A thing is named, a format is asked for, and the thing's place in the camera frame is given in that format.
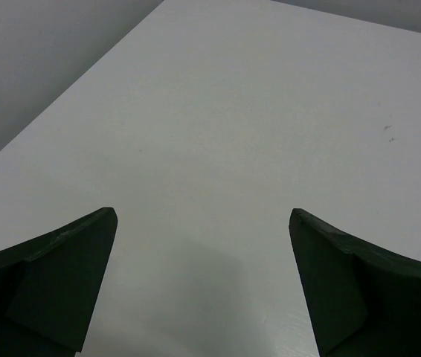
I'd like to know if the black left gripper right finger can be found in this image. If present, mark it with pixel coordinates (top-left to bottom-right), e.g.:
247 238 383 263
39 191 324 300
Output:
289 208 421 356

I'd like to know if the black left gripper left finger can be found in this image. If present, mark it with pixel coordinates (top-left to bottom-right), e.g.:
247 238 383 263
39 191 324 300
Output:
0 208 118 356

